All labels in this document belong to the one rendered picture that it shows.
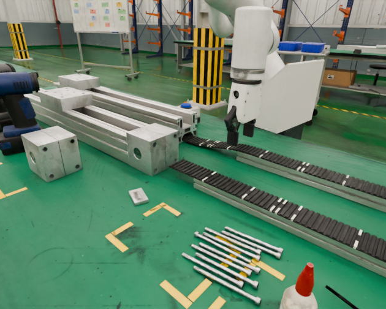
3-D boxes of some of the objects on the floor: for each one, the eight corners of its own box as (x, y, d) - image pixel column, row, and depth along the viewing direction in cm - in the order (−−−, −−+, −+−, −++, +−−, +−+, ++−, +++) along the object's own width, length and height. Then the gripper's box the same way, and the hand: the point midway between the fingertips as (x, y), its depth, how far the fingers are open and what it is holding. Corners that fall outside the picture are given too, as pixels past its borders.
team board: (75, 76, 635) (58, -21, 550) (89, 73, 676) (76, -18, 592) (128, 81, 585) (119, -25, 501) (140, 78, 627) (134, -20, 543)
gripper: (250, 70, 75) (244, 129, 83) (214, 78, 63) (211, 146, 71) (275, 73, 71) (266, 135, 79) (242, 83, 59) (235, 154, 66)
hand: (240, 136), depth 74 cm, fingers open, 8 cm apart
